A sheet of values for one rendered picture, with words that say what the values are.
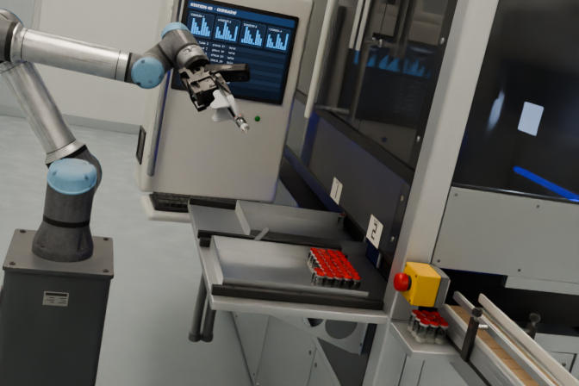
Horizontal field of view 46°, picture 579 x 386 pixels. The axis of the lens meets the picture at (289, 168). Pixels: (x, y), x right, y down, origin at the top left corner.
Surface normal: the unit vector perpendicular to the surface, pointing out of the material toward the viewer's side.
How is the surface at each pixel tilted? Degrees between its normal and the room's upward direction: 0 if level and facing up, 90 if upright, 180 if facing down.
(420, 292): 90
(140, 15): 90
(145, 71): 90
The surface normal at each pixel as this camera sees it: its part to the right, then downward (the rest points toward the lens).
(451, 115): 0.22, 0.26
